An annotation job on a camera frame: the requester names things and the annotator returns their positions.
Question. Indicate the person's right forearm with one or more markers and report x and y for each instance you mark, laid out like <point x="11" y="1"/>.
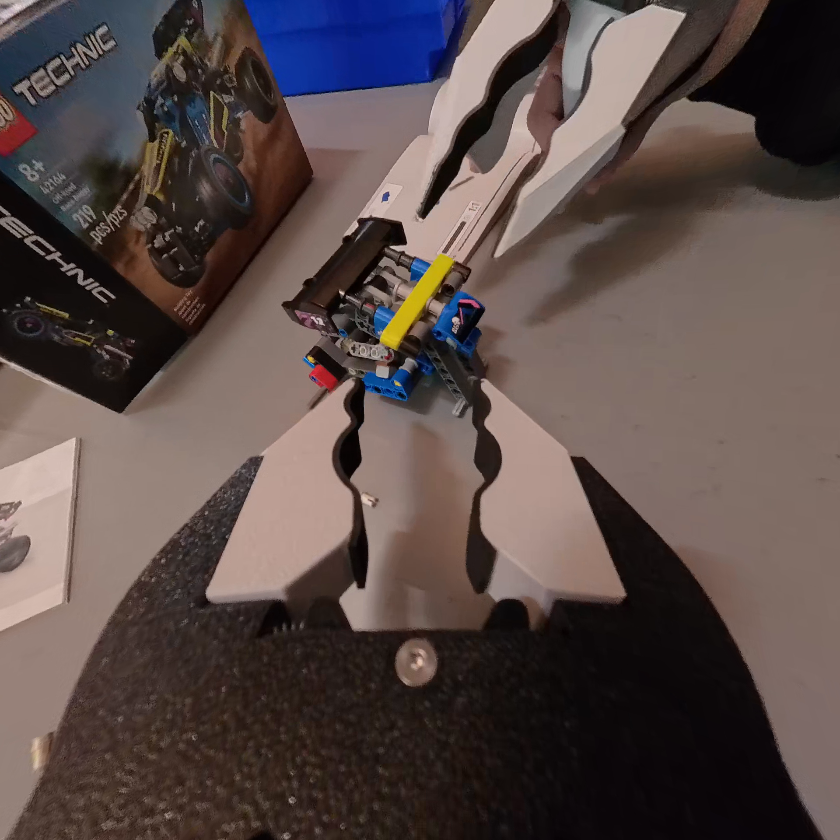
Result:
<point x="787" y="79"/>

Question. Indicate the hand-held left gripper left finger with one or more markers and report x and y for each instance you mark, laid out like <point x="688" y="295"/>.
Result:
<point x="289" y="525"/>

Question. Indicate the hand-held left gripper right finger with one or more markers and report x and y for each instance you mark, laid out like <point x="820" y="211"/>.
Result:
<point x="544" y="525"/>

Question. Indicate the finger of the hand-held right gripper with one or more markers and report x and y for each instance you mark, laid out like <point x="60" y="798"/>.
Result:
<point x="472" y="72"/>
<point x="590" y="118"/>

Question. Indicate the partly built toy buggy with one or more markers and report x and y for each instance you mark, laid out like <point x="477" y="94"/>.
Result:
<point x="413" y="302"/>

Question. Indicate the blue stickered toy tile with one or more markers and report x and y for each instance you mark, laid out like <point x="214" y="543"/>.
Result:
<point x="463" y="321"/>

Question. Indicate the dark toy set box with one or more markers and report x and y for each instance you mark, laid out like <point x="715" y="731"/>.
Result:
<point x="131" y="197"/>

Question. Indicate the instruction booklet with buggy cover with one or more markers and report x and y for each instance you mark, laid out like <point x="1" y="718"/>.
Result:
<point x="39" y="499"/>

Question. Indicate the person's right hand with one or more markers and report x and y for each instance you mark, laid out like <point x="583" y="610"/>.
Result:
<point x="548" y="105"/>

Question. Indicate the blue plastic bin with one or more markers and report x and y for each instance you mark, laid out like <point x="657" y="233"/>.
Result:
<point x="348" y="39"/>

